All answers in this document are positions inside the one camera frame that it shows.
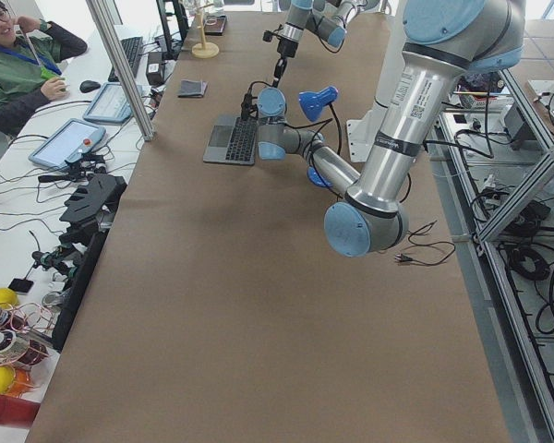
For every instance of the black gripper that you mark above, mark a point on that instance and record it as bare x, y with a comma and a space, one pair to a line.
285, 48

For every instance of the grey laptop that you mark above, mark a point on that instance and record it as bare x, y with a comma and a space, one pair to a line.
232, 141

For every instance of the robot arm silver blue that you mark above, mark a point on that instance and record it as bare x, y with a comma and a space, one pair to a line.
330, 29
444, 40

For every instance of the blue desk lamp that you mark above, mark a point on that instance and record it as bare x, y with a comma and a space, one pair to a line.
312, 104

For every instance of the wooden mug tree stand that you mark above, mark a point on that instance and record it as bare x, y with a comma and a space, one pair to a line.
203, 49

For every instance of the grey folded cloth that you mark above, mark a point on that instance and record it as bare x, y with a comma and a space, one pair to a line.
192, 88

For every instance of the black power adapter box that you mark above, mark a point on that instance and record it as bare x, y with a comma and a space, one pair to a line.
155, 69

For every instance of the black keyboard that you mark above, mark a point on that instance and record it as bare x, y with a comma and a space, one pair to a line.
131, 47

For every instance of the far teach pendant tablet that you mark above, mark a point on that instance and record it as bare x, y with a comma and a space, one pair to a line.
109, 107

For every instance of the teach pendant tablet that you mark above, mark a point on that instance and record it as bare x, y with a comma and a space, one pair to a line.
67, 144
109, 107

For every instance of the black computer mouse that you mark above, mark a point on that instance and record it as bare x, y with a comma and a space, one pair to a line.
87, 86

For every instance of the near teach pendant tablet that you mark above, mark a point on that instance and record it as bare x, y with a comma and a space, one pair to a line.
67, 144

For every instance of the black plastic rack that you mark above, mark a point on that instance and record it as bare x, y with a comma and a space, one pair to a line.
81, 215

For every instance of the person in green shirt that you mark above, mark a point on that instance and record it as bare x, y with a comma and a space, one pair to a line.
31, 50

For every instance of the red cylinder can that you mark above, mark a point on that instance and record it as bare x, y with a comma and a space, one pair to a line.
17, 412

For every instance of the aluminium frame post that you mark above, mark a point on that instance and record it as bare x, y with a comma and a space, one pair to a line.
103, 21

